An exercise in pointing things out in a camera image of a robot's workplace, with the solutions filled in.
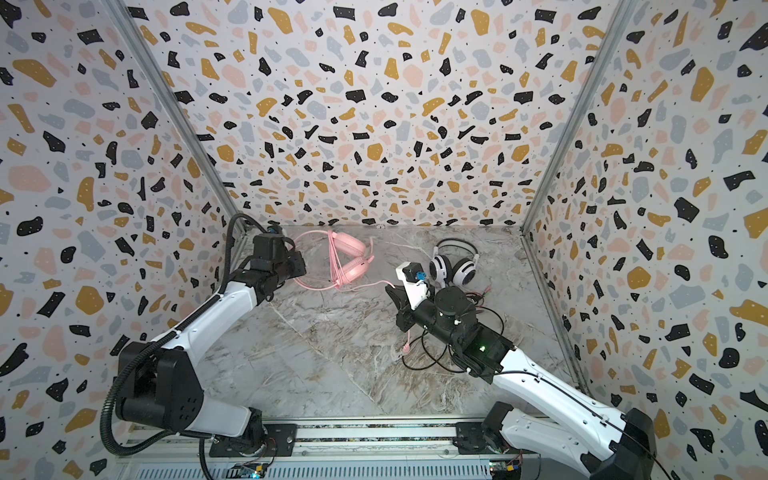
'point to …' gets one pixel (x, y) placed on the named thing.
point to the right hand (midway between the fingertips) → (385, 284)
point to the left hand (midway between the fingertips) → (298, 253)
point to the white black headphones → (454, 260)
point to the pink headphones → (349, 256)
